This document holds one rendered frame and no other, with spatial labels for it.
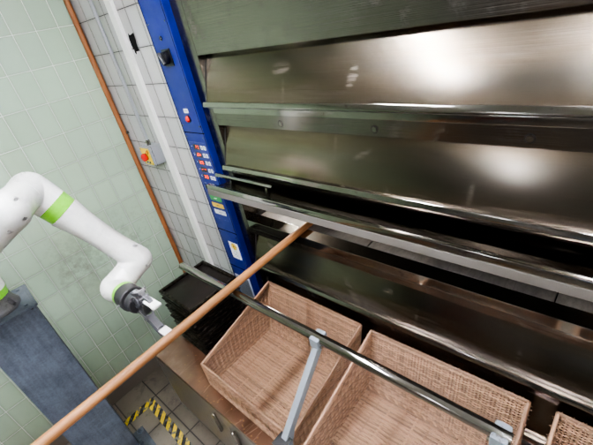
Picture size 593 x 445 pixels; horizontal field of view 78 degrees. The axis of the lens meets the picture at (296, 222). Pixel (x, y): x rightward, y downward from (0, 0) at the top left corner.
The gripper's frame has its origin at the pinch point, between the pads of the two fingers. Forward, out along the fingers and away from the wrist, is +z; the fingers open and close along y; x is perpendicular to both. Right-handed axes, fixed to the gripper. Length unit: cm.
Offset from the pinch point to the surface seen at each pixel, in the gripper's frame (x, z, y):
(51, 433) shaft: 38.1, 8.7, -0.8
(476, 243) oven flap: -51, 79, -21
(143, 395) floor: 5, -102, 119
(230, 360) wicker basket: -23, -18, 58
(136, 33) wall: -61, -61, -81
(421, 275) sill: -58, 61, 2
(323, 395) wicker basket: -27, 36, 46
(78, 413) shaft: 31.6, 9.0, -0.6
